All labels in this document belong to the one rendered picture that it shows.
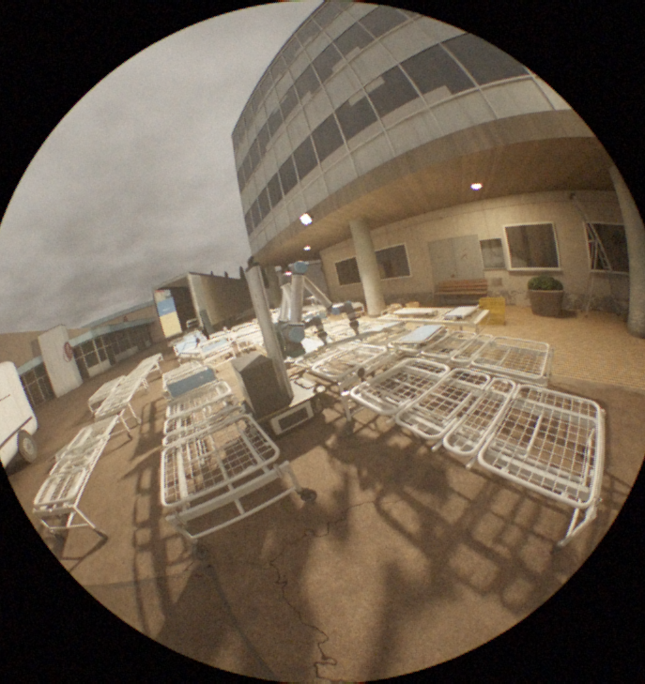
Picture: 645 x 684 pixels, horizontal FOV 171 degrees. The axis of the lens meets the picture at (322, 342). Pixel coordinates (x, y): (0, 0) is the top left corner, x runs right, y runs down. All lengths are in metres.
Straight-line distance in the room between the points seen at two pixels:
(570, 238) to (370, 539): 7.56
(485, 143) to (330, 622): 5.39
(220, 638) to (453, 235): 8.75
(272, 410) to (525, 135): 5.29
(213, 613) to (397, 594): 1.04
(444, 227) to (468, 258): 1.30
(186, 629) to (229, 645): 0.30
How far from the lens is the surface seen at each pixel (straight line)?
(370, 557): 1.47
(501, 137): 4.45
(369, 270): 6.98
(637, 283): 5.93
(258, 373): 2.07
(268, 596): 1.55
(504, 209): 7.51
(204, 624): 1.73
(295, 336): 1.91
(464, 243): 7.63
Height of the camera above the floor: 1.41
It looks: 15 degrees down
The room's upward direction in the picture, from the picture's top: 13 degrees counter-clockwise
